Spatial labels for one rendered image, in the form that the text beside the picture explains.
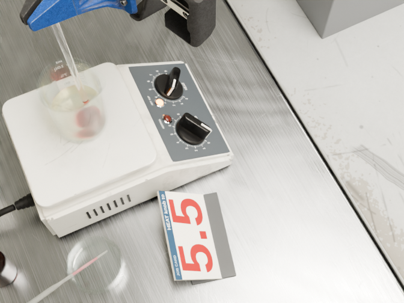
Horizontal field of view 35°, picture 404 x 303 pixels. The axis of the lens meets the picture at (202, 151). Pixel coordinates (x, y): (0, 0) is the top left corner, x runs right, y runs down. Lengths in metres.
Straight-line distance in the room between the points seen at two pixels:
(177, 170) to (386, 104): 0.26
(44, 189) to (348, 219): 0.31
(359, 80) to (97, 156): 0.32
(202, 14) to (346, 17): 0.34
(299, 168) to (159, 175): 0.16
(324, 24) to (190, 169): 0.24
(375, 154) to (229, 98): 0.17
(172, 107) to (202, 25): 0.21
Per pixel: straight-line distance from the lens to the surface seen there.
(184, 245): 0.63
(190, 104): 0.67
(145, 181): 0.61
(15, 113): 0.64
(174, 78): 0.66
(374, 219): 0.69
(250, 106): 0.72
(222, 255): 0.65
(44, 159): 0.61
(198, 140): 0.64
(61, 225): 0.63
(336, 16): 0.75
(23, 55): 0.78
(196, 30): 0.46
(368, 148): 0.72
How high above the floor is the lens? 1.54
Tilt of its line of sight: 67 degrees down
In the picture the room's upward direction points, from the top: 1 degrees counter-clockwise
